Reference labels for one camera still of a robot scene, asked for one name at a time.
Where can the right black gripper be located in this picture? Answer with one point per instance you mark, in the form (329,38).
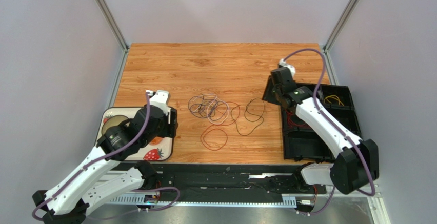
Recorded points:
(270,92)

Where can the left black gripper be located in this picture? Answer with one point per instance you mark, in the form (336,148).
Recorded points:
(171,128)

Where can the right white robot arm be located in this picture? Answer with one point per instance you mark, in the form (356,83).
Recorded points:
(356,165)

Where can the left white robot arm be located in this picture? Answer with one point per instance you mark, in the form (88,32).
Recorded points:
(77,196)

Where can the strawberry print white tray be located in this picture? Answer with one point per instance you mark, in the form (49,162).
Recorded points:
(160,152)

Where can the black compartment organizer bin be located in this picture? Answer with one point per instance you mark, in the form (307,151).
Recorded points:
(300,142)

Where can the cream enamel bowl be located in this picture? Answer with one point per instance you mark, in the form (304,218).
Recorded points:
(112,121)

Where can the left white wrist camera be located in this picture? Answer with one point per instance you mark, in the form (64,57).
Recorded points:
(159,98)

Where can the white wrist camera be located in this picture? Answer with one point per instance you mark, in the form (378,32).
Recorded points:
(287,66)
(159,98)

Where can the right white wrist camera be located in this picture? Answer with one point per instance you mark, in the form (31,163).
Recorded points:
(287,66)

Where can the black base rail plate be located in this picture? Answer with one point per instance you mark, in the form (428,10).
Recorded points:
(232,184)

